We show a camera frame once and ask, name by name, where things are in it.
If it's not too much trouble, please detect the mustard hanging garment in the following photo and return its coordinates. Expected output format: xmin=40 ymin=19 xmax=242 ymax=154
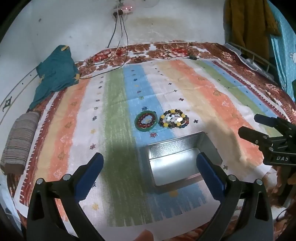
xmin=224 ymin=0 xmax=281 ymax=61

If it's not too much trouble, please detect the silver metal tin box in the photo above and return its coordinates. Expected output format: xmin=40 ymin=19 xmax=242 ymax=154
xmin=140 ymin=131 xmax=223 ymax=194

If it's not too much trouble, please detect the pink power strip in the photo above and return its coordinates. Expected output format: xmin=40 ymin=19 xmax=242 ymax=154
xmin=112 ymin=6 xmax=134 ymax=15

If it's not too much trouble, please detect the teal cloth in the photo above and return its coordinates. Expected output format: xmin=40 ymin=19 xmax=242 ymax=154
xmin=29 ymin=45 xmax=80 ymax=109

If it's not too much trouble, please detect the yellow and black bead bracelet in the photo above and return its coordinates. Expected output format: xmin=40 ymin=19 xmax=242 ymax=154
xmin=159 ymin=108 xmax=190 ymax=129

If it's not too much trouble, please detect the white cable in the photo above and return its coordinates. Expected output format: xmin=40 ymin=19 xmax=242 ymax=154
xmin=84 ymin=14 xmax=123 ymax=65

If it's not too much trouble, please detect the striped woven mat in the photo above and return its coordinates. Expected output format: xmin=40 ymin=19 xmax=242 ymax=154
xmin=14 ymin=58 xmax=285 ymax=239

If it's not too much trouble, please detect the folded striped towel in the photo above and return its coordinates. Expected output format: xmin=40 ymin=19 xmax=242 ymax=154
xmin=0 ymin=111 xmax=40 ymax=175

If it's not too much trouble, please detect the dark red bead bracelet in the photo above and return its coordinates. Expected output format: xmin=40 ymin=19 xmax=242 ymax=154
xmin=138 ymin=113 xmax=156 ymax=129

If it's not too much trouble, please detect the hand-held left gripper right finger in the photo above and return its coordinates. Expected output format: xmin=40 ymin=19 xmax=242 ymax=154
xmin=195 ymin=152 xmax=274 ymax=241

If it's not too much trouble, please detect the white bead bracelet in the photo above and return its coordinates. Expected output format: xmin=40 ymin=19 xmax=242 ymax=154
xmin=163 ymin=113 xmax=183 ymax=123

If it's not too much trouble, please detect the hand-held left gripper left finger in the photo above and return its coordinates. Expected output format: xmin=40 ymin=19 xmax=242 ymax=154
xmin=27 ymin=152 xmax=104 ymax=241

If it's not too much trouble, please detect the teal printed curtain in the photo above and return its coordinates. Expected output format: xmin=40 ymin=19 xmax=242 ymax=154
xmin=269 ymin=2 xmax=296 ymax=102

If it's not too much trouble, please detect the multicolour glass bead bracelet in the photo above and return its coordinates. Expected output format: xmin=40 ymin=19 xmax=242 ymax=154
xmin=176 ymin=111 xmax=190 ymax=129

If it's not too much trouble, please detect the grey storage rack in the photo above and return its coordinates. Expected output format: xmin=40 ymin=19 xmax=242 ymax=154
xmin=224 ymin=42 xmax=280 ymax=81

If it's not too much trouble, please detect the black cable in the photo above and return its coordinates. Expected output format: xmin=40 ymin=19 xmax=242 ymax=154
xmin=79 ymin=15 xmax=130 ymax=80
xmin=74 ymin=14 xmax=118 ymax=67

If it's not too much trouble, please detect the person's leg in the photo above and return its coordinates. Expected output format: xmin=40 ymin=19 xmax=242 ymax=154
xmin=135 ymin=229 xmax=154 ymax=241

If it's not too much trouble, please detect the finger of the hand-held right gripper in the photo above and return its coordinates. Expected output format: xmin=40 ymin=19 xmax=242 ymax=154
xmin=254 ymin=113 xmax=290 ymax=136
xmin=238 ymin=126 xmax=276 ymax=151

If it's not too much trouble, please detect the green bangle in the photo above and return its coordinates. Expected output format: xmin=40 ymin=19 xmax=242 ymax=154
xmin=134 ymin=111 xmax=158 ymax=132

